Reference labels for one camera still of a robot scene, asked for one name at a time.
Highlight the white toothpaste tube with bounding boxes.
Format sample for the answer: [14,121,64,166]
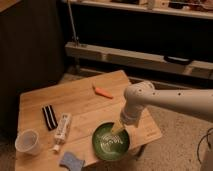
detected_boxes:
[53,113,72,153]

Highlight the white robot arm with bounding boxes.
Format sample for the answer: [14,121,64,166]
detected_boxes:
[111,81,213,135]

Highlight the wooden table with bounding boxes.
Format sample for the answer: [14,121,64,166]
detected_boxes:
[14,69,163,171]

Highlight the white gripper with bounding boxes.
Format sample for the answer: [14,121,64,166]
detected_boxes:
[111,106,141,134]

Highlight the white shelf rack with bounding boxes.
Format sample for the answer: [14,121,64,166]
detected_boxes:
[61,0,213,81]

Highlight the blue sponge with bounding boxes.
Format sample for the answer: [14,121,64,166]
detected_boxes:
[59,152,85,171]

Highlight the green plate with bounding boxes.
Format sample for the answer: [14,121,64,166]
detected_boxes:
[92,122,130,161]

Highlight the orange pepper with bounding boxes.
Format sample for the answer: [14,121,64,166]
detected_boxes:
[92,85,113,99]

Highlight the black cable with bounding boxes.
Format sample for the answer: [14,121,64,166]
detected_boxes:
[196,127,213,164]

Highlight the dark cabinet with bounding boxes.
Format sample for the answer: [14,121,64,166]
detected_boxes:
[0,0,64,135]

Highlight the black striped cloth band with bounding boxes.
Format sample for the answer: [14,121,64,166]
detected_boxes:
[42,105,58,131]

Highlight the clear plastic cup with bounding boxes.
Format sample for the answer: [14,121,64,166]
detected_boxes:
[15,130,41,155]

